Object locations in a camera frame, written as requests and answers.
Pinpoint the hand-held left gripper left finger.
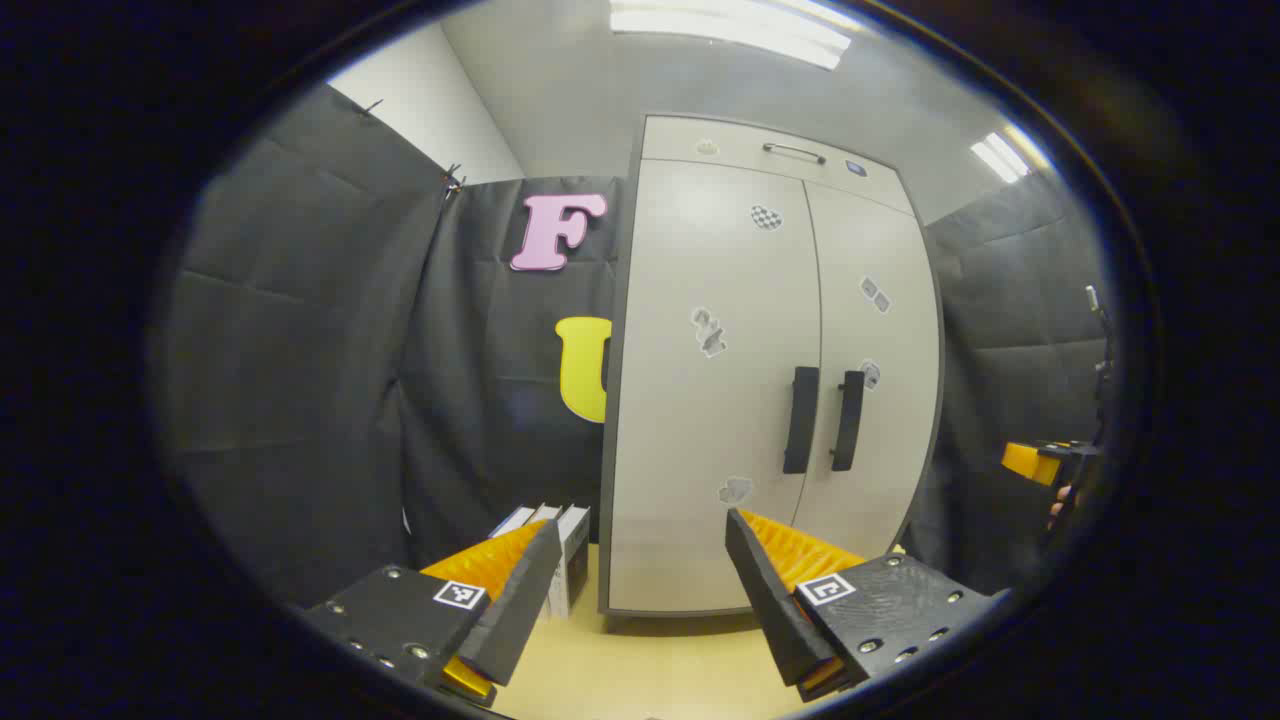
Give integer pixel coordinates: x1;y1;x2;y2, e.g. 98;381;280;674
300;518;563;708

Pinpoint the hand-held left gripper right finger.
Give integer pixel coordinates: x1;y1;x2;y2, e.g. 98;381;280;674
725;508;1001;703

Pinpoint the white shoe cabinet door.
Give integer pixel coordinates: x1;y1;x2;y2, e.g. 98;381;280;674
607;158;823;613
790;180;943;561

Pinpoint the white cabinet drawer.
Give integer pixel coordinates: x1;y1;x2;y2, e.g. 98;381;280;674
640;115;916;216

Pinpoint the small ceiling light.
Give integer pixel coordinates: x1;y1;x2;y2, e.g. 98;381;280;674
970;130;1033;186

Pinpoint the black backdrop cloth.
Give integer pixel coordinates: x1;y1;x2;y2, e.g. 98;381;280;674
150;85;1116;611

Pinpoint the long ceiling light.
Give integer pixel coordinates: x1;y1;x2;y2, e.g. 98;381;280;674
610;0;853;71

